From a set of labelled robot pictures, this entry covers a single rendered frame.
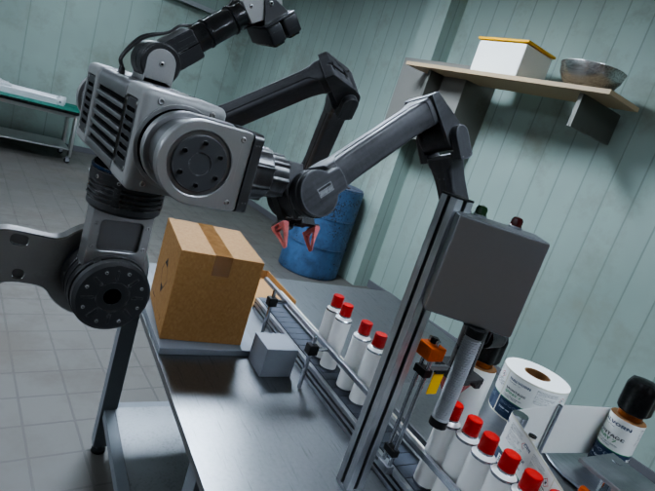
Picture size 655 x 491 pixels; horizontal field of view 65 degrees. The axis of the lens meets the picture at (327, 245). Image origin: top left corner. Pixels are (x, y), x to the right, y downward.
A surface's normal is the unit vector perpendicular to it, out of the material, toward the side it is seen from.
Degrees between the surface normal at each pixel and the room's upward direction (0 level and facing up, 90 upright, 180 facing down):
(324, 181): 70
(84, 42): 90
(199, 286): 90
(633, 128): 90
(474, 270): 90
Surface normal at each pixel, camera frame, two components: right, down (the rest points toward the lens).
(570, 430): 0.37, 0.33
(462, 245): -0.11, 0.21
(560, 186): -0.78, -0.10
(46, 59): 0.55, 0.36
